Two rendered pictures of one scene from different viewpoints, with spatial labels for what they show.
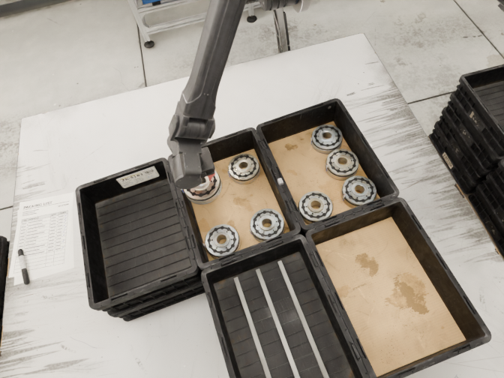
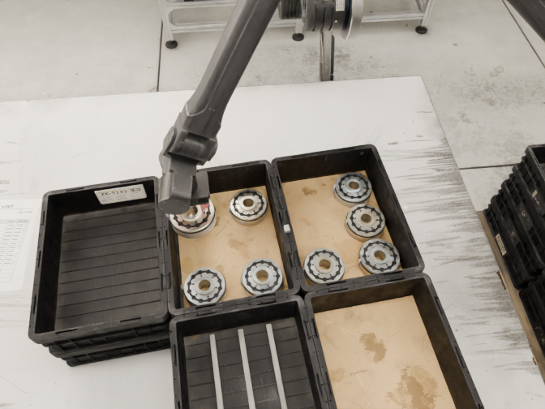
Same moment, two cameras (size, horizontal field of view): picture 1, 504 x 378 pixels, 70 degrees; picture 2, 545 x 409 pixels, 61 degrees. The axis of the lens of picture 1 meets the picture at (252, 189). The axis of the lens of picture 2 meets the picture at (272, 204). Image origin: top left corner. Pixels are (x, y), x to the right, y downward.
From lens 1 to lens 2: 0.07 m
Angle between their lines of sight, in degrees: 5
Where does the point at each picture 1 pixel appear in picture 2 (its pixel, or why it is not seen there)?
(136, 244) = (100, 273)
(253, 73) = (284, 98)
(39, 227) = not seen: outside the picture
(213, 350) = not seen: outside the picture
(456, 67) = (529, 136)
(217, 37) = (233, 49)
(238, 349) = not seen: outside the picture
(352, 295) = (348, 382)
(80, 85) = (79, 76)
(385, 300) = (387, 394)
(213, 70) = (224, 84)
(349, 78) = (395, 125)
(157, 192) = (140, 216)
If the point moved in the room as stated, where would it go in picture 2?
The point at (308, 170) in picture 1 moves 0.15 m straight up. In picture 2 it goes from (324, 222) to (330, 191)
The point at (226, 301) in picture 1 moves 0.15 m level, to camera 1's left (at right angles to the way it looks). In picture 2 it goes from (195, 361) to (129, 362)
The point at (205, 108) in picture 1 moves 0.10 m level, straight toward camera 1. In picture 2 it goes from (208, 125) to (212, 171)
